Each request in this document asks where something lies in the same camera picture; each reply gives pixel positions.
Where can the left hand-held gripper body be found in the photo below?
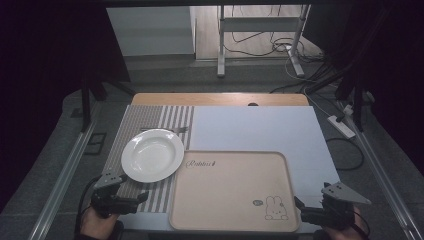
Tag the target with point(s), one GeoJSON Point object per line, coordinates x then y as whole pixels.
{"type": "Point", "coordinates": [107, 196]}

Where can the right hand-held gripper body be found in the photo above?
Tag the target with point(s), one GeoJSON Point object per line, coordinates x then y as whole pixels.
{"type": "Point", "coordinates": [333, 205]}

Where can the white plate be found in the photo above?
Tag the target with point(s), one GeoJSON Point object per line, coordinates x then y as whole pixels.
{"type": "Point", "coordinates": [152, 155]}

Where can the person's right hand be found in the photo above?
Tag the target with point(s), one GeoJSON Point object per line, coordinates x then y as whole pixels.
{"type": "Point", "coordinates": [343, 233]}

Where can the person's left hand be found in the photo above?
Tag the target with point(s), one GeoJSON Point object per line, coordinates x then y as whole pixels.
{"type": "Point", "coordinates": [97, 225]}

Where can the black floor plate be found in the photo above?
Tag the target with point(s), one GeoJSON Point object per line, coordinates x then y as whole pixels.
{"type": "Point", "coordinates": [96, 143]}

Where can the white power strip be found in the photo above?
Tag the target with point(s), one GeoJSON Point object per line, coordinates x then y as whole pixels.
{"type": "Point", "coordinates": [341, 126]}

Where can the grey striped placemat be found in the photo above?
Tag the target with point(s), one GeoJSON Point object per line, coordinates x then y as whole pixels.
{"type": "Point", "coordinates": [143, 116]}

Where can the beige tray with rabbit print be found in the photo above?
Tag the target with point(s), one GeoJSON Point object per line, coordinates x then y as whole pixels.
{"type": "Point", "coordinates": [233, 193]}

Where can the white board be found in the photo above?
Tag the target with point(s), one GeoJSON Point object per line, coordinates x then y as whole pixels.
{"type": "Point", "coordinates": [260, 130]}

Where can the black metal stand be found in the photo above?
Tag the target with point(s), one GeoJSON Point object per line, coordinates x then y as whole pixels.
{"type": "Point", "coordinates": [90, 96]}
{"type": "Point", "coordinates": [356, 100]}

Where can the small black table knob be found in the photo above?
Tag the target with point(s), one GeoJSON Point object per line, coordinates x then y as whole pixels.
{"type": "Point", "coordinates": [253, 104]}

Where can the wooden table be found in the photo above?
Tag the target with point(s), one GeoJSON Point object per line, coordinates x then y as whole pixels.
{"type": "Point", "coordinates": [220, 99]}

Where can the dark curtain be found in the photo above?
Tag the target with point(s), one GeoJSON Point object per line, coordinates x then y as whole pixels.
{"type": "Point", "coordinates": [40, 83]}
{"type": "Point", "coordinates": [393, 66]}

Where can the white metal stand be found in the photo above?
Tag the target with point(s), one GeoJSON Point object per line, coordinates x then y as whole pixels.
{"type": "Point", "coordinates": [260, 24]}

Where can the aluminium rail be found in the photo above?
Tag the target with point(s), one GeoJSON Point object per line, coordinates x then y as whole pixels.
{"type": "Point", "coordinates": [383, 180]}
{"type": "Point", "coordinates": [63, 180]}

